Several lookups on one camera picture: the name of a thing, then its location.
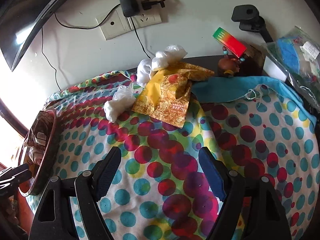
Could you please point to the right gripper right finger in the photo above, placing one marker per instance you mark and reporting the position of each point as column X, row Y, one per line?
column 217, row 175

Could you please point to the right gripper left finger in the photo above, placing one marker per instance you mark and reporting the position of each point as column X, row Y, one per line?
column 104, row 172

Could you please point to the white sock bundle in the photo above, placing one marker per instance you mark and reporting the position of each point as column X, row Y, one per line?
column 36, row 155

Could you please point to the brown snack packet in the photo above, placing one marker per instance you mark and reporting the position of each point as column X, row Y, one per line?
column 40, row 131

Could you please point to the small plastic bag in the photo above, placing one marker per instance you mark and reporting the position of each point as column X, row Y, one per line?
column 122, row 100

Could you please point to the yellow noodle snack packet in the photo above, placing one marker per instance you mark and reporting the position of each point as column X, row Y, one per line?
column 166, row 96

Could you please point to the clear plastic bag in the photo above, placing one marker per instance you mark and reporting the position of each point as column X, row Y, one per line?
column 169, row 55

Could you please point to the round red rusty tray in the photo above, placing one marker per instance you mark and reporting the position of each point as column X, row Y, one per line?
column 40, row 173

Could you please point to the polka dot tablecloth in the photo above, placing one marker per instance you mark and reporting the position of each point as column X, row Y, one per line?
column 159, row 190

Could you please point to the blue cloth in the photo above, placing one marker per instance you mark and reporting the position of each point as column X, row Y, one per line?
column 221, row 89

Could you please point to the brown bead figurine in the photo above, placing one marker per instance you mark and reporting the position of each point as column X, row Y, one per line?
column 229, row 65

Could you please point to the green red gradient box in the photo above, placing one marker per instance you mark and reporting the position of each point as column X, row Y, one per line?
column 230, row 42

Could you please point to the clear bag with blue items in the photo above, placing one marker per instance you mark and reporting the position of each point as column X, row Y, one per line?
column 297, row 55

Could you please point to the curved monitor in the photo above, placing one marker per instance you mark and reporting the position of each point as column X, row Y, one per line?
column 21, row 20

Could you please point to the black power adapter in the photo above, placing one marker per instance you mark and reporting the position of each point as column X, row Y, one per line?
column 129, row 8

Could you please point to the black plug in socket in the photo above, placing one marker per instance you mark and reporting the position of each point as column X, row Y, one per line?
column 148, row 4

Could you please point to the white wall socket plate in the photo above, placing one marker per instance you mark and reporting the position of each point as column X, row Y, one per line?
column 116, row 24

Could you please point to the black clamp mount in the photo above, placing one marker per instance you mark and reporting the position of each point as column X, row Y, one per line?
column 250, row 20

